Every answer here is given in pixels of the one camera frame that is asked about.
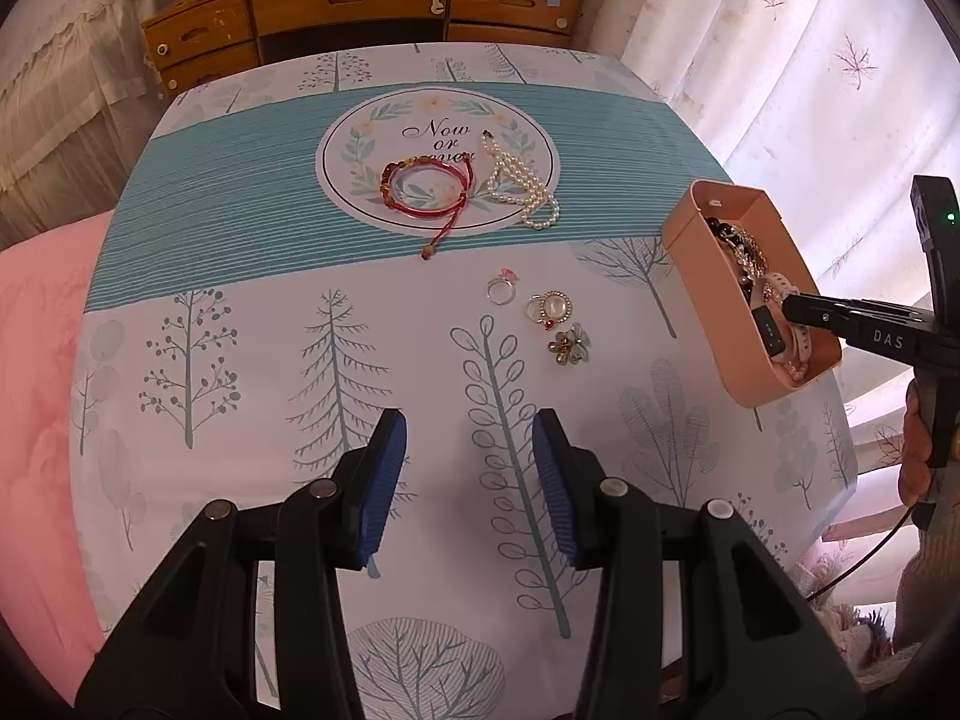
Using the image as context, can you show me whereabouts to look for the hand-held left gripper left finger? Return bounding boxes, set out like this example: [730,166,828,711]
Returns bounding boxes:
[75,407,410,720]

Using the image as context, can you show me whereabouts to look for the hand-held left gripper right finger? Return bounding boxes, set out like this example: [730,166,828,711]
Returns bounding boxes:
[531,409,867,720]

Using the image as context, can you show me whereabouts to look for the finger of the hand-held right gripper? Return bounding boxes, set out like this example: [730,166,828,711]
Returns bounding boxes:
[782,292,940,365]
[820,297,936,326]

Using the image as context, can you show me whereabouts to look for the pink strap wristwatch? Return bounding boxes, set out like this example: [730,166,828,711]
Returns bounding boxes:
[750,274,815,383]

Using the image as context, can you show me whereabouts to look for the pink jewelry box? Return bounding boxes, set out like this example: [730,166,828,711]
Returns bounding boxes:
[660,180,843,410]

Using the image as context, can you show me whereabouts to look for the person's right forearm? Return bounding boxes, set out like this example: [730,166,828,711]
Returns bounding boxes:
[891,532,960,653]

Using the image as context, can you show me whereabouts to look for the person's right hand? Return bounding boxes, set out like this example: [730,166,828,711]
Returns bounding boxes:
[899,379,935,507]

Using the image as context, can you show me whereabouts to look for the flower brooch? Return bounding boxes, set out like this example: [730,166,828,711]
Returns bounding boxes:
[547,322,594,367]

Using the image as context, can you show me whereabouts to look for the tree print tablecloth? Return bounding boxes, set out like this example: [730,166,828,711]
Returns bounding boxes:
[69,41,860,720]

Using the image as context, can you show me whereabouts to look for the white leaf print curtain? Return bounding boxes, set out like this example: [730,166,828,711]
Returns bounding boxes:
[581,0,960,616]

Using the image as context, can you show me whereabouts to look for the beige fringed cloth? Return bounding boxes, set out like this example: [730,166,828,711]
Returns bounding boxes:
[787,540,912,691]

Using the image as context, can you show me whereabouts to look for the pink blanket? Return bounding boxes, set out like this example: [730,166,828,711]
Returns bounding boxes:
[0,208,115,695]

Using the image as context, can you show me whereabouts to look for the wooden dresser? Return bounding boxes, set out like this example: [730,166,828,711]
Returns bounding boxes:
[141,0,592,100]

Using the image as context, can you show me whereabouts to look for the white lace curtain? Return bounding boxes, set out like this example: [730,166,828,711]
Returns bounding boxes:
[0,0,182,250]

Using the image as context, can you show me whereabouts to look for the black beaded bracelet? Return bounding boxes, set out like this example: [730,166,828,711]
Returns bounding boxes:
[705,216,770,293]

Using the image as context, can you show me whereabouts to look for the gold ring with pearl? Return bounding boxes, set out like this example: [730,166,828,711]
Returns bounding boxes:
[524,289,573,332]

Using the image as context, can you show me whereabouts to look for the silver ring with pink stone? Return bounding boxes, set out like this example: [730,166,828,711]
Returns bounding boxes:
[486,266,521,307]

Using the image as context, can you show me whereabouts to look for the black cable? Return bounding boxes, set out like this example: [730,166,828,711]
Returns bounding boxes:
[806,499,917,603]

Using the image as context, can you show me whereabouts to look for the red string bracelet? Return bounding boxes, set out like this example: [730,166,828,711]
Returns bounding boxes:
[388,152,479,260]

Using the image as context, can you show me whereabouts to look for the red beaded bracelet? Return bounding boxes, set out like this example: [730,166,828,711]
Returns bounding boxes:
[377,154,458,208]

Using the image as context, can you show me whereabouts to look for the white pearl necklace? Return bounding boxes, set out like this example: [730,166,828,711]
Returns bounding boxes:
[480,127,562,230]

